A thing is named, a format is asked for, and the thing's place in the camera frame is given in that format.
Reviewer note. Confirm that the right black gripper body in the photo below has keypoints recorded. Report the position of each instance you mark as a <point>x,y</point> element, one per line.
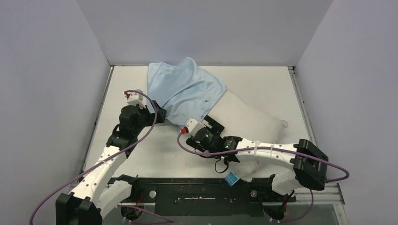
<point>210,126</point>

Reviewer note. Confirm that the light blue pillowcase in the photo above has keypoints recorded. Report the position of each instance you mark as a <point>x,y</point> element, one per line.
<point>184,90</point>

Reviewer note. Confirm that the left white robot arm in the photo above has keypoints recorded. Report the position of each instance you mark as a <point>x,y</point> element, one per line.
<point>90,201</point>

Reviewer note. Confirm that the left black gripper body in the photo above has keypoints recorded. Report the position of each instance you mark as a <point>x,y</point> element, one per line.
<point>146,119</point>

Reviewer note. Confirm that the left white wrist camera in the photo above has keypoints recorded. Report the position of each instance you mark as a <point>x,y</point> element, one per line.
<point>135,98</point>

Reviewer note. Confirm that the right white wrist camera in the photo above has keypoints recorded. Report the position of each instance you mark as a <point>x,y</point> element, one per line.
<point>192,126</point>

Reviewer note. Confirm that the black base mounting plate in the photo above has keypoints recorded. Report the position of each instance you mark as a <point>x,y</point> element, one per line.
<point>206,196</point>

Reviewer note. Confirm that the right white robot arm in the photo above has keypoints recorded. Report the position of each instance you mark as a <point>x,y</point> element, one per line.
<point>304,163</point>

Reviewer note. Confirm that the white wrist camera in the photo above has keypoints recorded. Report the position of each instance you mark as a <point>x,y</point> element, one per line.
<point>192,126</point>
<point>135,98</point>

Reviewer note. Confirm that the blue white pillow label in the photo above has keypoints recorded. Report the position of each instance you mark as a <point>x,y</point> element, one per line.
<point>231,178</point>

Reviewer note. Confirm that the white pillow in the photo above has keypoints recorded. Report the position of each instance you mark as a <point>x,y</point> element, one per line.
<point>247,121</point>

